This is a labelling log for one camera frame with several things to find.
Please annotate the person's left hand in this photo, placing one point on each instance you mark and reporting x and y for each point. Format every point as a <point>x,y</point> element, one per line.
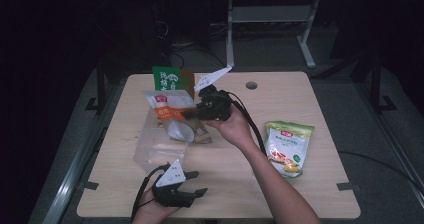
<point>150,212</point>

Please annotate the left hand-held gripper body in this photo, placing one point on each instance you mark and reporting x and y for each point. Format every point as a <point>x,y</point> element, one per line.
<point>171,179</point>

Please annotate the dark tape piece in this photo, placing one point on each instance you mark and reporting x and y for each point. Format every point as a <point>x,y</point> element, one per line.
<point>345,186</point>
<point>90,185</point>

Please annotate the white metal stand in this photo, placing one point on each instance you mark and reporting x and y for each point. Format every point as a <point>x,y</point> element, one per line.
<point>229,34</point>

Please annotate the black metal stand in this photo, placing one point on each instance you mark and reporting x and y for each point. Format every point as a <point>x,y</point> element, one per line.
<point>100,84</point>
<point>376,84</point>

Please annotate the white and orange food packet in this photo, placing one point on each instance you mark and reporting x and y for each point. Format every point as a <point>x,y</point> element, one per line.
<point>176,117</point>

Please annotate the person's right hand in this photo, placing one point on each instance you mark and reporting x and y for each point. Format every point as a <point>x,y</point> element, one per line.
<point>235,129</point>

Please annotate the white and green food packet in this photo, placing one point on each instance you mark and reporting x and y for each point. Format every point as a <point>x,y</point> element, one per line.
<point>288,147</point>

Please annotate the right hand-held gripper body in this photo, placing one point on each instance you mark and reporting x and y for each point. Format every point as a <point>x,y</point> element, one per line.
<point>215,105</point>

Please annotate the green and red food packet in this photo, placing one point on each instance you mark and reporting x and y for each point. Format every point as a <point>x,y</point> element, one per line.
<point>166,79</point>

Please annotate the clear plastic container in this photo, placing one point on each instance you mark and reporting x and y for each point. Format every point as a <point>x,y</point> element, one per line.
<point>156,154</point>

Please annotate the grey metal rail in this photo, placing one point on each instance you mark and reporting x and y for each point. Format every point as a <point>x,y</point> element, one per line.
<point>71,180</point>

